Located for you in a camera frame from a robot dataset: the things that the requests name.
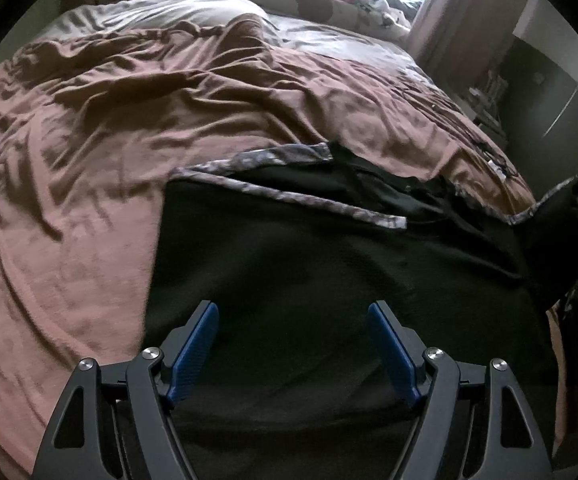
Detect black garment with patterned trim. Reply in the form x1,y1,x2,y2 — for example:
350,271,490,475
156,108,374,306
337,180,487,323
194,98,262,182
144,143,578,479

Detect dark items on blanket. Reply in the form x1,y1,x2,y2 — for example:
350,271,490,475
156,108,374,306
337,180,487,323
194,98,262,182
470,136,520,181

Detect brown bed blanket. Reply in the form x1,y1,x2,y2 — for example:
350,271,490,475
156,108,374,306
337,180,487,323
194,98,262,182
0,14,534,479

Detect beige window curtain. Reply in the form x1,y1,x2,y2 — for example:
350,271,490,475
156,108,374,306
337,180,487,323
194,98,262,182
405,0,528,91

